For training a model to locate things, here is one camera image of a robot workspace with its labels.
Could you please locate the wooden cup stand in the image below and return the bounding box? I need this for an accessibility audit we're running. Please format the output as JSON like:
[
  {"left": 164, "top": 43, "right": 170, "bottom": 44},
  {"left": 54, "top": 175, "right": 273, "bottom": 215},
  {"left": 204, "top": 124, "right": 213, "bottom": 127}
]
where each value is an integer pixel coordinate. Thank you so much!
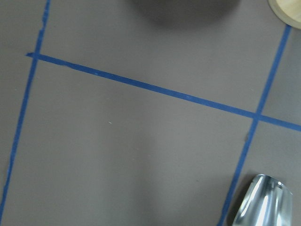
[{"left": 268, "top": 0, "right": 301, "bottom": 30}]

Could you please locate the steel ice scoop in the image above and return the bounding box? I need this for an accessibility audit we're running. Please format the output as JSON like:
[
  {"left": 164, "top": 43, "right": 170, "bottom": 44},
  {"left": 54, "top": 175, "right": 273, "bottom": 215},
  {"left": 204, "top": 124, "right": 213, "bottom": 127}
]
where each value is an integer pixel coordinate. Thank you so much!
[{"left": 232, "top": 174, "right": 293, "bottom": 226}]

